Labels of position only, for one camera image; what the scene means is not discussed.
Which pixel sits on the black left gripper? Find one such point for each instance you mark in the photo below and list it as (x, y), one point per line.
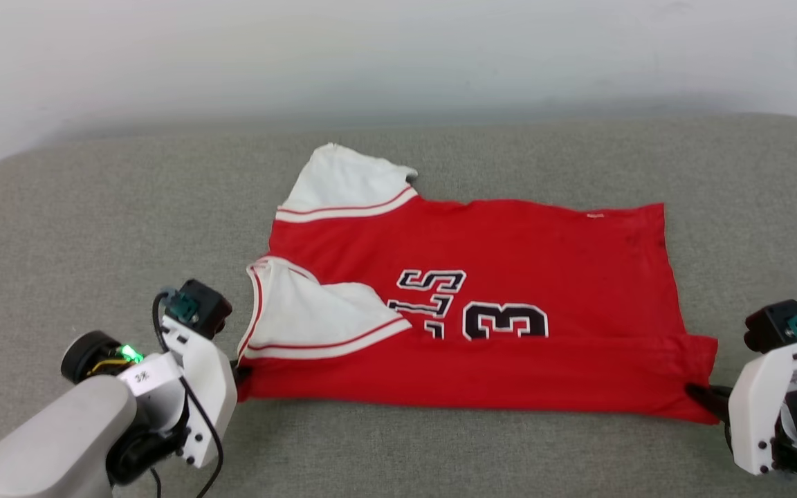
(153, 429)

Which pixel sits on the red and white basketball jersey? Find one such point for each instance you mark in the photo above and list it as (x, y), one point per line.
(509, 242)

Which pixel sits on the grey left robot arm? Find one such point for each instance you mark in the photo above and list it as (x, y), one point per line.
(46, 443)

